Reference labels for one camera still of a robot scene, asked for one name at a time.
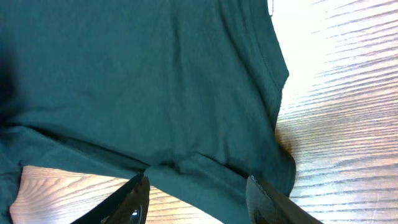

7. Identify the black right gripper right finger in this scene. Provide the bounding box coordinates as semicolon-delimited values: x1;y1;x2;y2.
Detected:
246;175;322;224

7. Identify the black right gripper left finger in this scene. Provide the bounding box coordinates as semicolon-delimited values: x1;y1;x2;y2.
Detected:
72;173;150;224

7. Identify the black t-shirt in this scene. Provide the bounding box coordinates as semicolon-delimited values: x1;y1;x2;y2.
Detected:
1;0;296;223

